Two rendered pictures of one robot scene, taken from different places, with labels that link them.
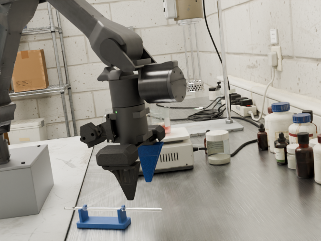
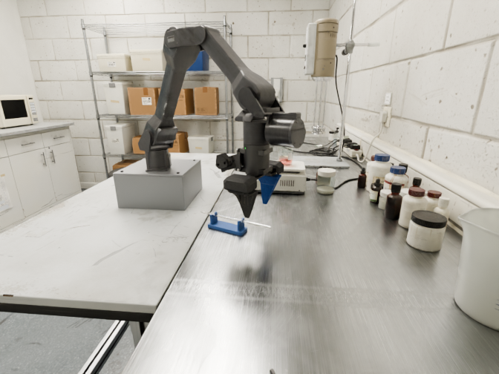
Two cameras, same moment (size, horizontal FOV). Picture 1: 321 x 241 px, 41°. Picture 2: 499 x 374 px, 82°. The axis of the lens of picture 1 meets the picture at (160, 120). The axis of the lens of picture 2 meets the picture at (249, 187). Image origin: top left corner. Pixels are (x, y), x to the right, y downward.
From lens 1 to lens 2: 14 cm
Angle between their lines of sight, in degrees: 12
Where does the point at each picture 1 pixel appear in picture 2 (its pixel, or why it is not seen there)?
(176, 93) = (294, 141)
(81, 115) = (238, 136)
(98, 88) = not seen: hidden behind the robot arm
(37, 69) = (212, 101)
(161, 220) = (269, 234)
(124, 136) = (249, 168)
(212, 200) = (312, 224)
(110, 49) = (246, 96)
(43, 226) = (185, 221)
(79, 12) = (226, 61)
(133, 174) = (251, 199)
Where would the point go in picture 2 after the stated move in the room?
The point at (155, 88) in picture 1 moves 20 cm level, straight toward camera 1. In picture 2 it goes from (278, 133) to (269, 156)
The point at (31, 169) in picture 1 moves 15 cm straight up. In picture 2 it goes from (183, 179) to (178, 125)
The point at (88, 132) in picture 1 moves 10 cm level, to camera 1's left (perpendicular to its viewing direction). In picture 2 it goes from (221, 160) to (177, 159)
